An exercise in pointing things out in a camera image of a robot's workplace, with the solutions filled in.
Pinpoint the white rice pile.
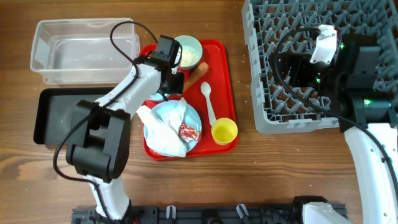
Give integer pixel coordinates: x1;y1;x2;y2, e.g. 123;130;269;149
180;46;199;67

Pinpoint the green bowl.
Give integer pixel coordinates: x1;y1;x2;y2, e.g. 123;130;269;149
175;35;203;70

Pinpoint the orange carrot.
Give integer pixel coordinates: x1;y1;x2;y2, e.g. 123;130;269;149
183;62;209;92

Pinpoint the light blue bowl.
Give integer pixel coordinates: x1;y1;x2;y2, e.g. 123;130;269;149
147;93;170;102

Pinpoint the red strawberry wrapper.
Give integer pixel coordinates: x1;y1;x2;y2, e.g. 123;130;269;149
178;123;201;143

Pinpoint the white napkin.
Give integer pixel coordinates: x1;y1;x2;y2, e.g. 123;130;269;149
136;98;187;157

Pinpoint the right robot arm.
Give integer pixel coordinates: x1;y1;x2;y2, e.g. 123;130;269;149
270;28;397;223

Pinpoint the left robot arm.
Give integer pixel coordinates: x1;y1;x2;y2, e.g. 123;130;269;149
64;35;184;223

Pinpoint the grey dishwasher rack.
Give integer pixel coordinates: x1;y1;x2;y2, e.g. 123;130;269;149
241;0;397;134

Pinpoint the red serving tray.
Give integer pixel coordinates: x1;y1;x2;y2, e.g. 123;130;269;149
138;39;239;161

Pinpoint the white plastic spoon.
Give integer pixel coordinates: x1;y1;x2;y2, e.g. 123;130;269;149
200;82;216;126

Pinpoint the light blue plate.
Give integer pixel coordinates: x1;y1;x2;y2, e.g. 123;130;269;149
144;100;202;157

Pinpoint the clear plastic bin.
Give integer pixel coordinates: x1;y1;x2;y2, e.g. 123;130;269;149
30;18;140;85

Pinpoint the yellow cup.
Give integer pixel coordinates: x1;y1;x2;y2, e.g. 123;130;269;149
211;118;238;145

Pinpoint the black tray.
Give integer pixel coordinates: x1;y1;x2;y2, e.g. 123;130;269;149
33;87;112;146

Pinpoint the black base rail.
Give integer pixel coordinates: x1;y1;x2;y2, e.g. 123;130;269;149
70;203;348;224

